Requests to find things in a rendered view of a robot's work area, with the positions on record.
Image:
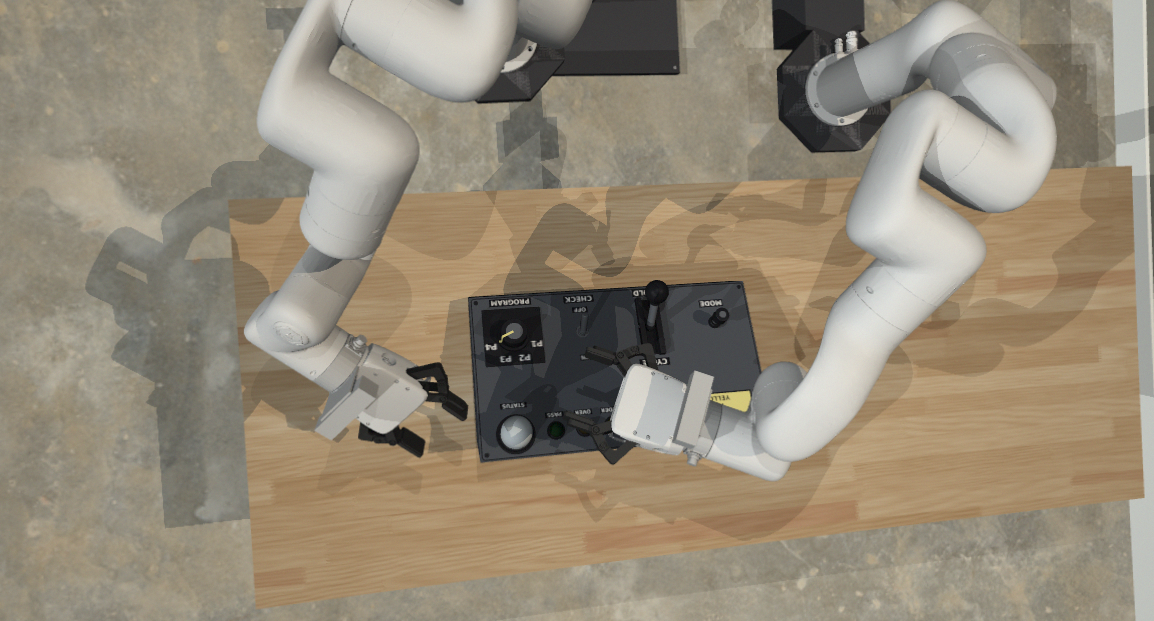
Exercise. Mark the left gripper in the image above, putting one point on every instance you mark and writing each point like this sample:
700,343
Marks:
648,404

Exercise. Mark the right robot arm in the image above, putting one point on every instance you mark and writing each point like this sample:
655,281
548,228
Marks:
364,154

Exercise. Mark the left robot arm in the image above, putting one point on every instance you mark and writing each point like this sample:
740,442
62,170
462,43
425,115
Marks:
925,251

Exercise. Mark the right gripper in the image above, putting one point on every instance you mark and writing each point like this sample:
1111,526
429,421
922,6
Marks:
379,421

